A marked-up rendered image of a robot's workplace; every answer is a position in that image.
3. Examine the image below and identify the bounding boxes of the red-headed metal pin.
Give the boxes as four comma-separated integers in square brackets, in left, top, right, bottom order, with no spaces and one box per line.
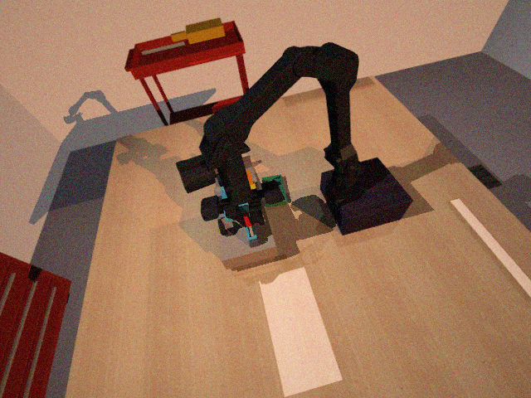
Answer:
[243,212,254,237]

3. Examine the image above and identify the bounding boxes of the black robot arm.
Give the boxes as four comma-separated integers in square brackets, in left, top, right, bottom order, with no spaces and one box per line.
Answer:
[175,42,366,193]

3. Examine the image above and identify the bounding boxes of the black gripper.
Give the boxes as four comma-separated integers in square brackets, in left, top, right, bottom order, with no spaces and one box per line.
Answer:
[201,174,283,227]

